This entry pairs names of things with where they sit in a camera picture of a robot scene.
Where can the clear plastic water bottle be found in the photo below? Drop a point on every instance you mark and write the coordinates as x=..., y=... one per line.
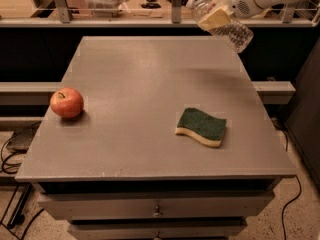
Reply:
x=236, y=35

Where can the grey drawer cabinet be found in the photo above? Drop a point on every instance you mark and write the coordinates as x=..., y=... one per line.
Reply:
x=105, y=172

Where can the red apple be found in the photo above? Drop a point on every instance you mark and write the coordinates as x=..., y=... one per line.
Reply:
x=67, y=103

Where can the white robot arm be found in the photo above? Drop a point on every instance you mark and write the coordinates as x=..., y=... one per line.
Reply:
x=287, y=15

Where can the grey metal shelf rail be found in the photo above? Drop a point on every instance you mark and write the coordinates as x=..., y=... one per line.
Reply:
x=24, y=13

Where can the grey box on floor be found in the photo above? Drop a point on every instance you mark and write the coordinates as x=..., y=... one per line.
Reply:
x=21, y=141

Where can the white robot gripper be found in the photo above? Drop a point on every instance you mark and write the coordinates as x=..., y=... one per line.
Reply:
x=237, y=3

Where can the metal drawer knob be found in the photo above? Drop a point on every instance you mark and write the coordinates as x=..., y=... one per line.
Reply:
x=157, y=213

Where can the clear plastic container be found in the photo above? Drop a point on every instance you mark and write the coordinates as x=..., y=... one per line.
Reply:
x=104, y=8

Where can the green yellow scrub sponge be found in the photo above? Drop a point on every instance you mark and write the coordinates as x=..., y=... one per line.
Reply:
x=202, y=127

